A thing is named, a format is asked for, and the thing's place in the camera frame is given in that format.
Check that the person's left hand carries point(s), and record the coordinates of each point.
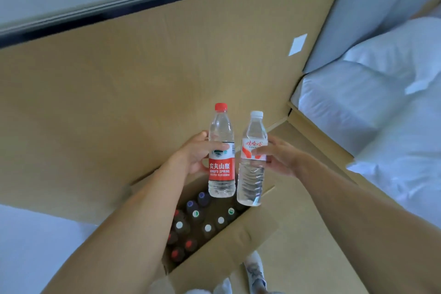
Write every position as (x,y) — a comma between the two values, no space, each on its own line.
(194,154)

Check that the person's right hand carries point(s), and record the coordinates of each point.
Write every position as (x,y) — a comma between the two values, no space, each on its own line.
(284,159)

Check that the red-cap water bottle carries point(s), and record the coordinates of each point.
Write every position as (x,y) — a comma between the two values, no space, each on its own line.
(221,169)

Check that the white-cap water bottle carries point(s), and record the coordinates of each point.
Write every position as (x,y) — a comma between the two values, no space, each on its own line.
(251,183)

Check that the group of bottles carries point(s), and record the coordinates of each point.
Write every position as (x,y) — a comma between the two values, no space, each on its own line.
(193,221)

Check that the brown cardboard box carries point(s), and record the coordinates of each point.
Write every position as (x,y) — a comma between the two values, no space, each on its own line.
(224,252)

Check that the person's right forearm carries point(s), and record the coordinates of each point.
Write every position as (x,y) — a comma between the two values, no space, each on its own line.
(372,235)

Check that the person's left forearm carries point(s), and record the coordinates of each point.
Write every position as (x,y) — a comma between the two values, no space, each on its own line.
(131,228)

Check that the person's white right shoe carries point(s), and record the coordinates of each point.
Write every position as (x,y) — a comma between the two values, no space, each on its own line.
(255,269)

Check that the white bed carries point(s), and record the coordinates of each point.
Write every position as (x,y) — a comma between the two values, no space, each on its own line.
(344,107)

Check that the light denim shorts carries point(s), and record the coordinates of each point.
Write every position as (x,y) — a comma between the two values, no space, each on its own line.
(224,287)

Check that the white pillow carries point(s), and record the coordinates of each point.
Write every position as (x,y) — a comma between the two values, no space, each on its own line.
(396,49)

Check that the white wall switch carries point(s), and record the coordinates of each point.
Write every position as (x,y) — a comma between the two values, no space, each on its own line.
(297,44)

